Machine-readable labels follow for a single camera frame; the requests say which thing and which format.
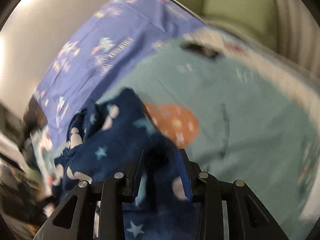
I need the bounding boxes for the navy fleece garment white dots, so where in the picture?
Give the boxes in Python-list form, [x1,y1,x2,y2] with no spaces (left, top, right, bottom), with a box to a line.
[52,88,200,239]

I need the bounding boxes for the teal bed sheet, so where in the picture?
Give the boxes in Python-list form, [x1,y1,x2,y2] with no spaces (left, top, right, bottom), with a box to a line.
[35,29,320,240]

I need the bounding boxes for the black patterned sock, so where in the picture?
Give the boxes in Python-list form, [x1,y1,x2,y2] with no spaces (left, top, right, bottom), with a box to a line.
[180,42,221,60]

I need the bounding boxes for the purple printed duvet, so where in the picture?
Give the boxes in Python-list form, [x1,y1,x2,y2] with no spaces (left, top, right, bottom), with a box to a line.
[34,0,203,140]

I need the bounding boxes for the green pillow near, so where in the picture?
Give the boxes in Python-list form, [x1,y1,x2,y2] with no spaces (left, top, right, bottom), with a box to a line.
[202,0,278,50]

